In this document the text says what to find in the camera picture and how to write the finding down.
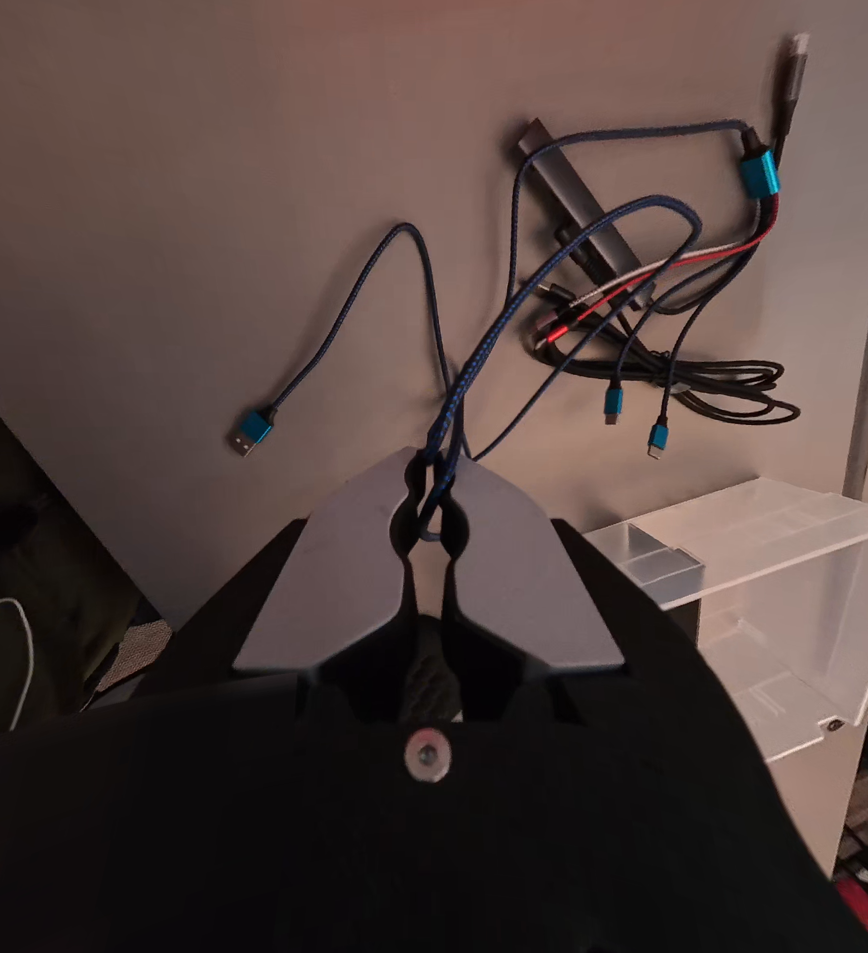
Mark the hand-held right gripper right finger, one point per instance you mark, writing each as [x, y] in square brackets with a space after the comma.
[531, 588]

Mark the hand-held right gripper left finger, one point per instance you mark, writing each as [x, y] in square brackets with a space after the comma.
[330, 581]

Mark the grey usb hub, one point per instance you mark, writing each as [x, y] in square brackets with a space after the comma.
[564, 179]

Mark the clear acrylic stand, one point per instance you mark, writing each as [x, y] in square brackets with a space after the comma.
[776, 536]

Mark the white stand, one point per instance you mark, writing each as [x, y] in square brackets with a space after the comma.
[806, 804]

